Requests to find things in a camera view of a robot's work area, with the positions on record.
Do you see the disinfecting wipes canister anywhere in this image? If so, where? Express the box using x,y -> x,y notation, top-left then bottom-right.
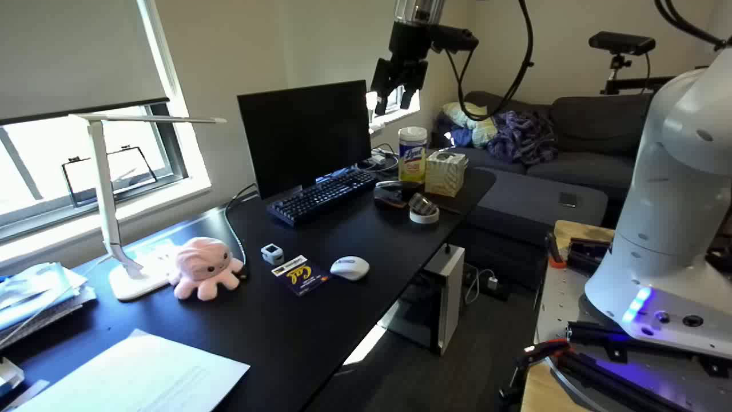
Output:
398,126 -> 428,186

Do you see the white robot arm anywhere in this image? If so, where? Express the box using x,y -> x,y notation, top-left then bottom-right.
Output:
582,43 -> 732,360

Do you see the white computer mouse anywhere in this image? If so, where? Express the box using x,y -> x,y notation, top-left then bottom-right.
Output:
328,257 -> 370,281

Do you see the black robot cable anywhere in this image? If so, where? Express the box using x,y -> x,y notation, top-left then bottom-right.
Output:
443,0 -> 534,120

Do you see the small white cube gadget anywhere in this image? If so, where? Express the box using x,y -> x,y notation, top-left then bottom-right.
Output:
261,242 -> 284,266

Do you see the pink octopus plush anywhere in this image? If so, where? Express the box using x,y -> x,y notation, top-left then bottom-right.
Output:
169,235 -> 245,302

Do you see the black yellow card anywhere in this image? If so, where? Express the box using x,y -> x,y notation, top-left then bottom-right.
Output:
271,253 -> 328,296

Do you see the black mechanical keyboard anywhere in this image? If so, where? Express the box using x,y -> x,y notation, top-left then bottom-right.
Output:
267,169 -> 374,227

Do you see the black power adapter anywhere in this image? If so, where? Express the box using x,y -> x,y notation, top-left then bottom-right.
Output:
479,272 -> 510,299

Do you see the dark grey sofa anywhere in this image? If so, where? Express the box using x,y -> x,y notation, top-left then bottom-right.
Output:
431,88 -> 658,293

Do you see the white desk lamp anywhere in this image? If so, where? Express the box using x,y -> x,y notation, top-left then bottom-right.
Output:
79,115 -> 221,302

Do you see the purple blanket pile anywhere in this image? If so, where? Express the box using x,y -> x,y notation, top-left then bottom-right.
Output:
486,109 -> 556,166

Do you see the beige tissue box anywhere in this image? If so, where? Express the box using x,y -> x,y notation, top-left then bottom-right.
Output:
424,148 -> 469,196

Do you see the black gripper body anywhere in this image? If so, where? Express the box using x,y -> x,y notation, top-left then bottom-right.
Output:
386,0 -> 477,76

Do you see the white desktop computer tower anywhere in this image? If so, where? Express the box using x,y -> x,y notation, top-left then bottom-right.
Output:
381,242 -> 463,354

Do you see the white roller window blind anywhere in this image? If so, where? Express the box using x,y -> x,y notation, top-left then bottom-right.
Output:
0,0 -> 164,123

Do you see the small black desk gadget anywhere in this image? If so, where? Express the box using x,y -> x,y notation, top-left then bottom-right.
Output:
373,178 -> 407,209

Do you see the stack of folded papers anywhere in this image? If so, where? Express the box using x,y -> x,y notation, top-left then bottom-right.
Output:
0,264 -> 96,347

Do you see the white paper stack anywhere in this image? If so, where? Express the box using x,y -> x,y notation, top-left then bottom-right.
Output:
13,331 -> 249,412

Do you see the black camera on stand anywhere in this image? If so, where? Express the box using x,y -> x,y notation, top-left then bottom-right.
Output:
588,32 -> 656,93

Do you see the roll of tape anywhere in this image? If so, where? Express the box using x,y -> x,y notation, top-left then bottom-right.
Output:
408,191 -> 439,223

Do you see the wooden block with clamp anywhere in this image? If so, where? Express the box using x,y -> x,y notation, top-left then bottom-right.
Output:
543,220 -> 613,274

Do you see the black computer monitor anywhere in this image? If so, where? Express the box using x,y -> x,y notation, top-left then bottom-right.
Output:
238,79 -> 370,199

